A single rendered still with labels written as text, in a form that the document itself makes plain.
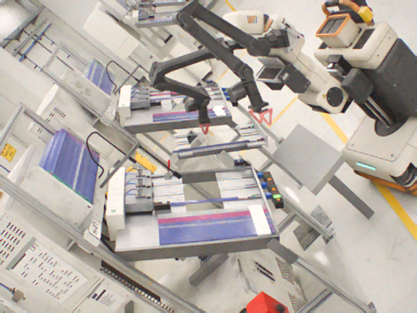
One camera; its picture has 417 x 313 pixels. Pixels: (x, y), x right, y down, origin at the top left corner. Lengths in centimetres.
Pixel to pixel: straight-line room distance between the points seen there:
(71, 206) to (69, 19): 809
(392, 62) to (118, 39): 485
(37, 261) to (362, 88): 176
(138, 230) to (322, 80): 115
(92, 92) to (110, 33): 346
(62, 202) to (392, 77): 170
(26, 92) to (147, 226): 339
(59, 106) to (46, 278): 149
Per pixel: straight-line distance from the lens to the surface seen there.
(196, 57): 286
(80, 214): 244
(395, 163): 292
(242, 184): 287
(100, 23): 714
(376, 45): 279
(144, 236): 250
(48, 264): 248
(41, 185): 240
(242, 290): 261
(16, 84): 573
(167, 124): 369
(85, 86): 373
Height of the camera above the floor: 199
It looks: 21 degrees down
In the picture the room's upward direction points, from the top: 52 degrees counter-clockwise
